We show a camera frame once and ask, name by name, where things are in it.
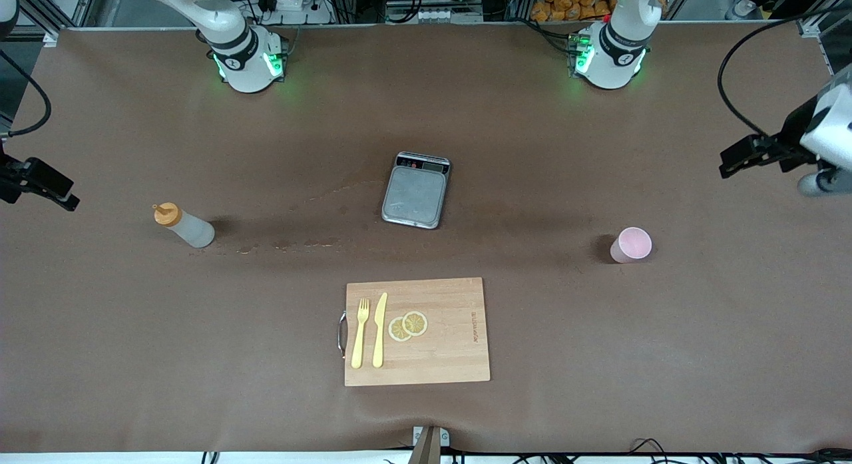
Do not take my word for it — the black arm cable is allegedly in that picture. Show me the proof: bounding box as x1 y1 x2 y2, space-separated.
0 50 53 137
718 3 852 140

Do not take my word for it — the yellow plastic fork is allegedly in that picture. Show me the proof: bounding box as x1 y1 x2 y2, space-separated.
351 298 370 369

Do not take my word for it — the brown table mat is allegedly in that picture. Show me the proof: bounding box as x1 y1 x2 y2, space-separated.
0 23 852 455

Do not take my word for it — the clear sauce bottle orange cap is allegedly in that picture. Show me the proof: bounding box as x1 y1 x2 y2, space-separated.
152 202 216 249

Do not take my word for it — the orange snack packets pile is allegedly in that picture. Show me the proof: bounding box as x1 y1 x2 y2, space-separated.
531 0 614 23

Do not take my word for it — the yellow plastic knife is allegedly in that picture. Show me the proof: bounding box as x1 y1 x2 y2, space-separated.
372 292 388 369

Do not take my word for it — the aluminium frame profile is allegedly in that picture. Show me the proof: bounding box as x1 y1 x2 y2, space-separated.
17 0 101 35
797 11 852 75

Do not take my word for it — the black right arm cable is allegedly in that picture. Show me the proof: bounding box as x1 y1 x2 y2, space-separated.
0 50 53 137

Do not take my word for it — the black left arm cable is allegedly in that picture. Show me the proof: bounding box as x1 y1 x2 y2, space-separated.
718 3 852 140

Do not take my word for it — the white power strip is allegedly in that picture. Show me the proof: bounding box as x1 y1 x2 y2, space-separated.
263 0 333 24

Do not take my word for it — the pink plastic cup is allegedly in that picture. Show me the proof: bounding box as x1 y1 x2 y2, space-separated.
610 227 653 264

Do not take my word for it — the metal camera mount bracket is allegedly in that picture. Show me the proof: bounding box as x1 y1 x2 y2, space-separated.
412 425 451 464

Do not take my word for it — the steel digital kitchen scale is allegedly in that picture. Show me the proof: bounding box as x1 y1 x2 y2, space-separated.
381 151 453 230

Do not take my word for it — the wooden cutting board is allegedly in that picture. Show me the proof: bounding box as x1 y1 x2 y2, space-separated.
337 277 491 387

